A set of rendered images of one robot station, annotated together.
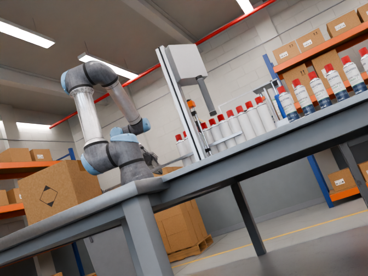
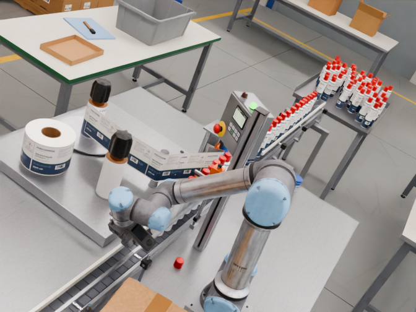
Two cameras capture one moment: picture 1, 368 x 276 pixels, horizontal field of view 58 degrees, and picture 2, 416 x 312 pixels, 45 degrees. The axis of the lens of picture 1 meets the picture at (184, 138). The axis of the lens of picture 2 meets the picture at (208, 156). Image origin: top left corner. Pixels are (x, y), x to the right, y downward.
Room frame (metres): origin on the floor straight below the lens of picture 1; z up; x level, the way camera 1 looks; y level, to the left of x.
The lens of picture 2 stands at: (1.77, 1.54, 2.20)
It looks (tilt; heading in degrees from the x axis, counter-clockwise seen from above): 31 degrees down; 267
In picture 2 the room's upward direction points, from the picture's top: 23 degrees clockwise
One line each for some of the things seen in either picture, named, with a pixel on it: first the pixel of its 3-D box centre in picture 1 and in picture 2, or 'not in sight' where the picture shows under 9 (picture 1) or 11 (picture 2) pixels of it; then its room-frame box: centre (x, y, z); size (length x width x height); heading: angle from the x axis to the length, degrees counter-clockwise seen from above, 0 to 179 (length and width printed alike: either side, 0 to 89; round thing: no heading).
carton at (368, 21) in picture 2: not in sight; (371, 18); (0.10, -5.38, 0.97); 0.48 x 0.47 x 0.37; 71
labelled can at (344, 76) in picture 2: not in sight; (354, 86); (0.69, -2.31, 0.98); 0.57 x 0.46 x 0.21; 158
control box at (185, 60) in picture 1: (184, 65); (242, 125); (1.60, -0.13, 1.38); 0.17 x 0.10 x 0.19; 123
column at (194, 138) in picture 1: (182, 107); (228, 184); (1.57, -0.05, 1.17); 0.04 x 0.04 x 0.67; 68
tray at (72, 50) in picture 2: not in sight; (73, 49); (2.66, -1.40, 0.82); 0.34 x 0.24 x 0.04; 74
